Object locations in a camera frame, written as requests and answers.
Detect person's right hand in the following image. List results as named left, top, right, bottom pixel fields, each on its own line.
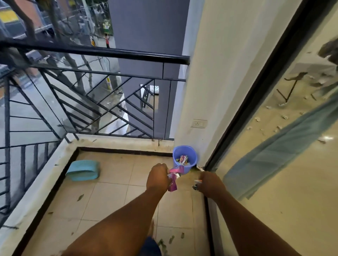
left=194, top=171, right=228, bottom=202

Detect person's left hand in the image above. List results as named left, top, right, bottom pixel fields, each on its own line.
left=146, top=163, right=171, bottom=194

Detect purple pink snack wrapper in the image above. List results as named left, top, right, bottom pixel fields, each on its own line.
left=167, top=166, right=185, bottom=192

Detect person's right forearm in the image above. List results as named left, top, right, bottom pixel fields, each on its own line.
left=209, top=192, right=302, bottom=256

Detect person's left forearm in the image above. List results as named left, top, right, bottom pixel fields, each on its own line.
left=61, top=187, right=169, bottom=256

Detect blue plastic bucket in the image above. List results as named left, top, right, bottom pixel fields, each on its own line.
left=173, top=146, right=198, bottom=175

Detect person's blue shorts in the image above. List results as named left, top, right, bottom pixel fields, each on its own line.
left=138, top=236, right=162, bottom=256

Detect teal plastic dustpan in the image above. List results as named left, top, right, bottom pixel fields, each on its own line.
left=65, top=160, right=100, bottom=182

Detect teal curtain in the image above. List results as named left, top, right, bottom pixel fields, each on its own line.
left=223, top=89, right=338, bottom=201

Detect black metal balcony railing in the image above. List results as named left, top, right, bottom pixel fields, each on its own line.
left=0, top=39, right=190, bottom=228

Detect black sliding door frame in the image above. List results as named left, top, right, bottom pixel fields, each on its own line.
left=204, top=0, right=334, bottom=172

